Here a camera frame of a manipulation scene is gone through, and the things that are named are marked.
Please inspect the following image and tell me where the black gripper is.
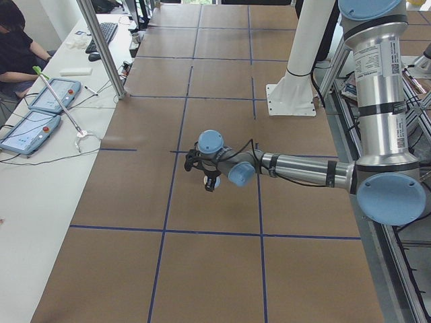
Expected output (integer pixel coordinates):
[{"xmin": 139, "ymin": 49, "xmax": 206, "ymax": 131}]
[{"xmin": 204, "ymin": 170, "xmax": 221, "ymax": 192}]

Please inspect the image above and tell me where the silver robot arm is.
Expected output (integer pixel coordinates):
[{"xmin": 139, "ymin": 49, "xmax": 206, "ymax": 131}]
[{"xmin": 185, "ymin": 1, "xmax": 426, "ymax": 225}]

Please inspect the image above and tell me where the brown cardboard table cover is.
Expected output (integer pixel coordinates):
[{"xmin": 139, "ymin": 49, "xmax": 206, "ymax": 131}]
[{"xmin": 32, "ymin": 5, "xmax": 383, "ymax": 322}]

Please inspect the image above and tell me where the black marker pen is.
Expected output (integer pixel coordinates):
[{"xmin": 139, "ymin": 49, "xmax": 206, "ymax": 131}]
[{"xmin": 84, "ymin": 85, "xmax": 99, "ymax": 96}]

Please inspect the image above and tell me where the metal cup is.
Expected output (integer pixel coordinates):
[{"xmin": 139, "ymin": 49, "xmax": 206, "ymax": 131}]
[{"xmin": 131, "ymin": 32, "xmax": 141, "ymax": 44}]

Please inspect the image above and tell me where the stack of magazines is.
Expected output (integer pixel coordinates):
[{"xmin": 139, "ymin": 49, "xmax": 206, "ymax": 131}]
[{"xmin": 340, "ymin": 71, "xmax": 358, "ymax": 102}]

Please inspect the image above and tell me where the far teach pendant tablet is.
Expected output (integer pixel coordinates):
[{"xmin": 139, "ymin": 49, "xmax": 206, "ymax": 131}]
[{"xmin": 27, "ymin": 77, "xmax": 82, "ymax": 114}]

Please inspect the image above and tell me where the teach pendant tablet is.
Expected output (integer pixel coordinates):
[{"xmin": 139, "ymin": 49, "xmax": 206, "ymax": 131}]
[
  {"xmin": 27, "ymin": 77, "xmax": 82, "ymax": 114},
  {"xmin": 1, "ymin": 110, "xmax": 61, "ymax": 155}
]

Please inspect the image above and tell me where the black computer mouse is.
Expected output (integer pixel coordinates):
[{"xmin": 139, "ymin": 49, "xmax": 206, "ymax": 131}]
[{"xmin": 88, "ymin": 52, "xmax": 101, "ymax": 62}]

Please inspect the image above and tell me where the white foam block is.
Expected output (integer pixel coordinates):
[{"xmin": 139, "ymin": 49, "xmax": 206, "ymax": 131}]
[{"xmin": 59, "ymin": 67, "xmax": 93, "ymax": 76}]

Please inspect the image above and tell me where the near teach pendant tablet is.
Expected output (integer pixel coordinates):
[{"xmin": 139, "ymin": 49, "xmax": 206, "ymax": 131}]
[{"xmin": 1, "ymin": 110, "xmax": 61, "ymax": 155}]

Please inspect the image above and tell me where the black keyboard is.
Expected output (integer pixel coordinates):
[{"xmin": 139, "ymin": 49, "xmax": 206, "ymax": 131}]
[{"xmin": 85, "ymin": 22, "xmax": 119, "ymax": 55}]

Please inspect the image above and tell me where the metal grabber stick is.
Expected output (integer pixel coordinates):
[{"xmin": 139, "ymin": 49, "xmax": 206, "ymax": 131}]
[{"xmin": 32, "ymin": 66, "xmax": 102, "ymax": 153}]

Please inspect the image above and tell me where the person in black shirt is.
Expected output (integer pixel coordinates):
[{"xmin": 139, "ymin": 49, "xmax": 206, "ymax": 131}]
[{"xmin": 1, "ymin": 0, "xmax": 55, "ymax": 99}]

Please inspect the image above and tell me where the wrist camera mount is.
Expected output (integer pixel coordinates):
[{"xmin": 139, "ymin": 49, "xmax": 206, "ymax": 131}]
[{"xmin": 184, "ymin": 149, "xmax": 202, "ymax": 172}]

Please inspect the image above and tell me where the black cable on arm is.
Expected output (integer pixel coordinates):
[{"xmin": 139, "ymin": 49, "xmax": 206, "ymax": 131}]
[{"xmin": 215, "ymin": 138, "xmax": 333, "ymax": 188}]

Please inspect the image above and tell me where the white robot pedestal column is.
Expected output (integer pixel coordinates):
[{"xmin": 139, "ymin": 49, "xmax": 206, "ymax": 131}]
[{"xmin": 266, "ymin": 0, "xmax": 335, "ymax": 116}]

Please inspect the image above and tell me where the aluminium frame post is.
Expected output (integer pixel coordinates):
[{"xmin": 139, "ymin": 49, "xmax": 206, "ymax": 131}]
[{"xmin": 77, "ymin": 0, "xmax": 126, "ymax": 100}]

